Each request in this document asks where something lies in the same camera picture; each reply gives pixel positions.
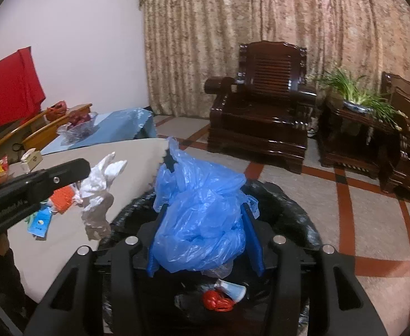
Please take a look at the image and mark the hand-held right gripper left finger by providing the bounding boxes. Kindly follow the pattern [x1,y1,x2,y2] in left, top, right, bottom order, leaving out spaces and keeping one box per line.
[23,213,167,336]

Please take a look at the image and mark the orange foam net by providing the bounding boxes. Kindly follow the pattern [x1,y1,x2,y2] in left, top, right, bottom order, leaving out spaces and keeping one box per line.
[49,185,81,214]

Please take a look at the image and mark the red apples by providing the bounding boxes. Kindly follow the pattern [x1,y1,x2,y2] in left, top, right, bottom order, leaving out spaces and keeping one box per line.
[67,110,94,127]

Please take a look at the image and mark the blue and white wrapper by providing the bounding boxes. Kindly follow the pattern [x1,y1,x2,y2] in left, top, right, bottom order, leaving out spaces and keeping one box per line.
[215,279,246,303]

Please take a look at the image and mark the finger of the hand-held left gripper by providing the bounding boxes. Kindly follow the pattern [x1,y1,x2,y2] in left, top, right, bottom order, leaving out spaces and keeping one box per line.
[22,158,92,201]

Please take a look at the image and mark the blue plastic bag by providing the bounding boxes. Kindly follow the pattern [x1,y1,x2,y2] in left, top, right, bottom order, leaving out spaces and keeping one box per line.
[151,136,260,274]

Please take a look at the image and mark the wooden cabinet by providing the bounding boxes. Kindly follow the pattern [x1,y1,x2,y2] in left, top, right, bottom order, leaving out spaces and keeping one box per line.
[0,103,93,179]

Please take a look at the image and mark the person's left forearm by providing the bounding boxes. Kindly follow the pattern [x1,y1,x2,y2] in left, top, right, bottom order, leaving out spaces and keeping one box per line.
[0,233,29,310]

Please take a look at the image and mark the white plastic bag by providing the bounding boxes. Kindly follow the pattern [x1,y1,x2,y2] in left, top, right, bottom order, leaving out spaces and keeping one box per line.
[74,151,128,241]

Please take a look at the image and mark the glass fruit bowl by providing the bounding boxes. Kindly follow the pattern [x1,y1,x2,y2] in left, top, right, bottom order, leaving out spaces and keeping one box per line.
[56,112,99,146]

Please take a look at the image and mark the dark wooden side table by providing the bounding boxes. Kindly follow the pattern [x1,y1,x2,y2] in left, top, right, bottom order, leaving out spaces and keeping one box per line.
[317,96,406,179]

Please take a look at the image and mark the red cloth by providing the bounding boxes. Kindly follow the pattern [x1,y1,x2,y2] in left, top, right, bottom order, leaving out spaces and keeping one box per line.
[0,46,46,132]

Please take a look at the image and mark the potted green plant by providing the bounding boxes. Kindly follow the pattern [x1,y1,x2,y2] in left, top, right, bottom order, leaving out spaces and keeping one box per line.
[313,68,403,128]

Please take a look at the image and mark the red crumpled wrapper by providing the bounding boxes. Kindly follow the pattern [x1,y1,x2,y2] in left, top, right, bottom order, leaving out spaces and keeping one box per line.
[202,290,235,311]

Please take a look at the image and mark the tissue box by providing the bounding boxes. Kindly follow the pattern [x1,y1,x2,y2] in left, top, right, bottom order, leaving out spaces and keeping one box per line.
[20,149,41,174]

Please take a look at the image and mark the red mesh bag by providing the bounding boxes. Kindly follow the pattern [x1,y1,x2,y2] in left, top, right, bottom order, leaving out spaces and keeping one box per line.
[45,101,67,121]

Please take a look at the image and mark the blue tablecloth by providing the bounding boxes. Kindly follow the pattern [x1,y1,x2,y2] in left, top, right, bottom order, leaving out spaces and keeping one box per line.
[41,108,158,155]

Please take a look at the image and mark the blue printed packet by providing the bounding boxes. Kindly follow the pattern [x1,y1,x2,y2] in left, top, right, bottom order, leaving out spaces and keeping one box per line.
[27,205,53,241]

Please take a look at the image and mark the black lined trash bin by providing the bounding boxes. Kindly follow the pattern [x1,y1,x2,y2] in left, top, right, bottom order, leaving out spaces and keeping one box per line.
[98,180,322,336]

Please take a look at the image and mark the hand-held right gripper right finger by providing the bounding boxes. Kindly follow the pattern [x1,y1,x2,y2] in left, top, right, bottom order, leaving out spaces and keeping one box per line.
[241,204,389,336]

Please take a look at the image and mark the beige patterned curtain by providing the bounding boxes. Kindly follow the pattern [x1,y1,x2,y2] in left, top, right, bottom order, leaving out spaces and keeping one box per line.
[138,0,410,130]

